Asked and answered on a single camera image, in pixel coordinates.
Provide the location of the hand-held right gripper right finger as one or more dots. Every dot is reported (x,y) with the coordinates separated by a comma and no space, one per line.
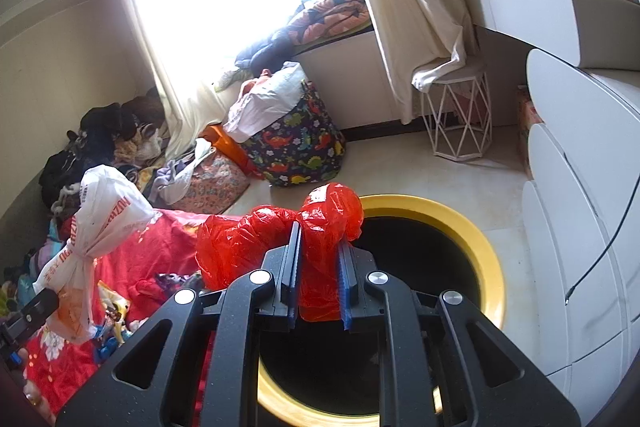
(345,287)

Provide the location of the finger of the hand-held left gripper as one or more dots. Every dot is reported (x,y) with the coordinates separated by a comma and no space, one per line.
(42,307)

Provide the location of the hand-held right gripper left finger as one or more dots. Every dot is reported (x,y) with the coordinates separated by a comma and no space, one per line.
(295,279)

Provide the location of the red plastic bag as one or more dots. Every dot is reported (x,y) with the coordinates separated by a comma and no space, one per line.
(320,217)

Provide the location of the yellow snack packet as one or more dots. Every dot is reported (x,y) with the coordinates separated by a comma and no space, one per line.
(114,307)

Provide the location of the white printed plastic bag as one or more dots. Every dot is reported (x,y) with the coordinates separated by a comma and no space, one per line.
(105,207)

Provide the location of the yellow round bin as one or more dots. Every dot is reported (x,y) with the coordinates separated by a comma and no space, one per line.
(465,237)

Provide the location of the person's left hand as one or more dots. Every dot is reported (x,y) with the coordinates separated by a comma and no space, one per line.
(36,399)

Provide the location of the pile of colourful clothes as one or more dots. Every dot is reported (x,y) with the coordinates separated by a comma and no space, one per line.
(45,252)

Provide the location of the blue white wrapper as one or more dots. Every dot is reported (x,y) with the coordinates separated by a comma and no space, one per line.
(112,344)

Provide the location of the floral fabric bag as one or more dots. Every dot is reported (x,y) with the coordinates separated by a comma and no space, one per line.
(215,184)

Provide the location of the red floral blanket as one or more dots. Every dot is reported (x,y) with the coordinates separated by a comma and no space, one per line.
(165,237)

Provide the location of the dinosaur print storage basket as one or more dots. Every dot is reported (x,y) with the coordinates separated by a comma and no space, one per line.
(295,142)

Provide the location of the orange bag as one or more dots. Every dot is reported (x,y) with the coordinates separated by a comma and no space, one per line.
(230,144)

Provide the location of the lavender white garment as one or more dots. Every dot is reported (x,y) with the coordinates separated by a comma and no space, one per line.
(170,177)

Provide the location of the white cloth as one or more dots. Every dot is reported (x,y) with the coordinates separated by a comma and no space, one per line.
(270,102)

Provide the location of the pile of dark clothes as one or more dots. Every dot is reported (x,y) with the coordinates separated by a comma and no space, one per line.
(100,127)

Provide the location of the white window bench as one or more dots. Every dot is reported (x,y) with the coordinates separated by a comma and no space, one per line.
(345,77)

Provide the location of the dark blue garment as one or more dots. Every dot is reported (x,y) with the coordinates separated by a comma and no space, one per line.
(265,52)

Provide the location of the white dresser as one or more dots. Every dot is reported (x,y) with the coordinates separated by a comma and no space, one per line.
(575,232)

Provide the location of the folded patterned quilt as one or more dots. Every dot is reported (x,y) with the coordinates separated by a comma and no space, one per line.
(330,19)

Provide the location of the white desk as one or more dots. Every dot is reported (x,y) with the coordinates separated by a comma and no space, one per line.
(525,7)

